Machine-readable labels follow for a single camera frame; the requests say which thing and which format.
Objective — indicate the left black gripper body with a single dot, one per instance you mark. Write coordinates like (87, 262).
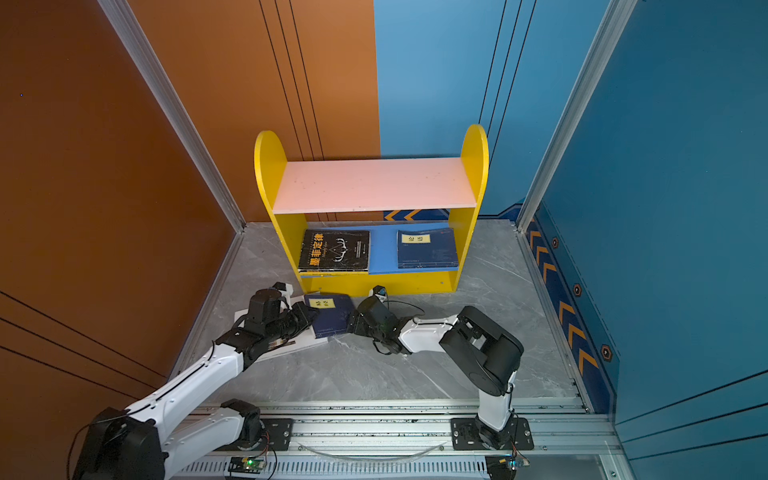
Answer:
(294, 322)

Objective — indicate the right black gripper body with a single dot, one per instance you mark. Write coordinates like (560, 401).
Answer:
(362, 328)

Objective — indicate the navy book bottom yellow label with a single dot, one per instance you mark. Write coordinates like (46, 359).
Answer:
(333, 313)

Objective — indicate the navy book yellow label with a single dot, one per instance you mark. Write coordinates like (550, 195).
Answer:
(333, 313)
(432, 249)

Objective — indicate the dark book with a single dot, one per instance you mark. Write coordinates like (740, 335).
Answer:
(335, 251)

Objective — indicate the yellow cartoon cover book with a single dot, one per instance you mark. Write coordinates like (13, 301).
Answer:
(331, 273)

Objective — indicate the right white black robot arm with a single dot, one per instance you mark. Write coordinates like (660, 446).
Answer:
(486, 354)

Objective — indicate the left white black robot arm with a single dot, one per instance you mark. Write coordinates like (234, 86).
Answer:
(146, 439)

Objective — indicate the white brown patterned booklet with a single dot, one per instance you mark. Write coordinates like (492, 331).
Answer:
(288, 348)

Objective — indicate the yellow pink blue bookshelf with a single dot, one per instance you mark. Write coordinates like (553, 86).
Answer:
(292, 190)

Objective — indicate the left green circuit board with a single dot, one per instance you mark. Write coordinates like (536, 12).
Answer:
(247, 466)

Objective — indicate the right small circuit board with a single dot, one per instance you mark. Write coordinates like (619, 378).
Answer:
(505, 467)

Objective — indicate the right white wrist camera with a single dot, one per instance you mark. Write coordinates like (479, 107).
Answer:
(379, 292)

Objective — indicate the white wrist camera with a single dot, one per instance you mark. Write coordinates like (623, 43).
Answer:
(379, 292)
(286, 291)

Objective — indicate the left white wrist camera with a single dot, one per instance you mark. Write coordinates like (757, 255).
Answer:
(286, 291)

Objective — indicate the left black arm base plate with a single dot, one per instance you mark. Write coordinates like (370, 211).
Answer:
(273, 433)

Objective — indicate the aluminium rail frame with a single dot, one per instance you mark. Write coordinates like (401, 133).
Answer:
(413, 436)

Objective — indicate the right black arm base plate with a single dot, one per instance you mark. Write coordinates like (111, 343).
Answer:
(472, 434)

